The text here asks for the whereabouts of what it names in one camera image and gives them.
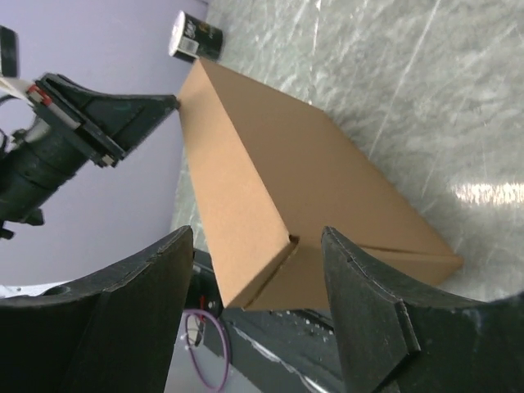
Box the black white can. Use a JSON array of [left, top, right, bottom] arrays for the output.
[[168, 11, 225, 63]]

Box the brown cardboard box sheet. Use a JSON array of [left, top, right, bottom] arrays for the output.
[[179, 59, 463, 311]]

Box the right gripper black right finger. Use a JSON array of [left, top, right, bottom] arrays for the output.
[[321, 227, 523, 392]]

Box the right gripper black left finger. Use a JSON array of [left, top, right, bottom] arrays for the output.
[[1, 226, 193, 392]]

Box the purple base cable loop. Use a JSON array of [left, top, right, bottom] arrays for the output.
[[182, 309, 233, 391]]

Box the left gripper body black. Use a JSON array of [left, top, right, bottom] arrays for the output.
[[1, 99, 93, 205]]

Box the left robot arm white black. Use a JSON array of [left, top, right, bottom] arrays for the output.
[[1, 27, 180, 226]]

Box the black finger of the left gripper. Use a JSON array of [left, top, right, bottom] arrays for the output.
[[34, 73, 180, 167]]

